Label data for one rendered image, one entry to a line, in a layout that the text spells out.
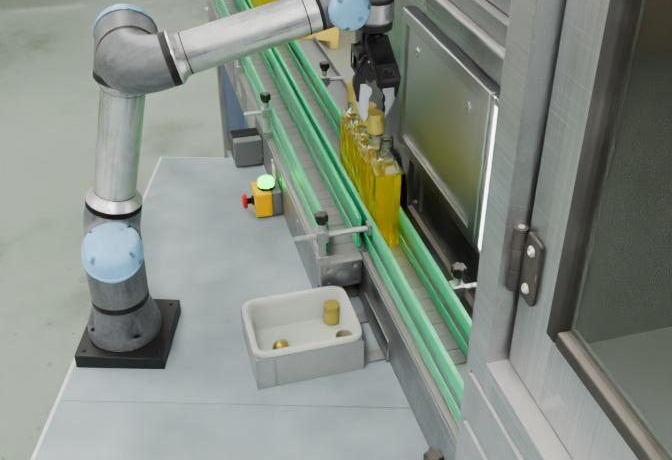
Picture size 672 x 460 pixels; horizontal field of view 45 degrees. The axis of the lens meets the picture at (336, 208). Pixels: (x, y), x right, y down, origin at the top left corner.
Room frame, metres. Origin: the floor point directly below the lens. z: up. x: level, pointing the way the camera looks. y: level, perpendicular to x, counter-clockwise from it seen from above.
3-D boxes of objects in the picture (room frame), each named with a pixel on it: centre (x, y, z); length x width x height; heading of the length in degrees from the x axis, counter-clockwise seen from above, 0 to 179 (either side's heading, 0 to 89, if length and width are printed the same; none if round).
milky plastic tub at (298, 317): (1.25, 0.07, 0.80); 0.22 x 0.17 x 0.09; 105
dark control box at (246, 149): (2.05, 0.26, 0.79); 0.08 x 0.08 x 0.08; 15
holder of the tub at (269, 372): (1.25, 0.05, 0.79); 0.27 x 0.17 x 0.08; 105
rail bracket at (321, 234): (1.38, 0.01, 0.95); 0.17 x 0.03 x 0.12; 105
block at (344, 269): (1.39, -0.01, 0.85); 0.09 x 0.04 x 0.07; 105
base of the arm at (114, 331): (1.28, 0.44, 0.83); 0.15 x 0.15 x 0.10
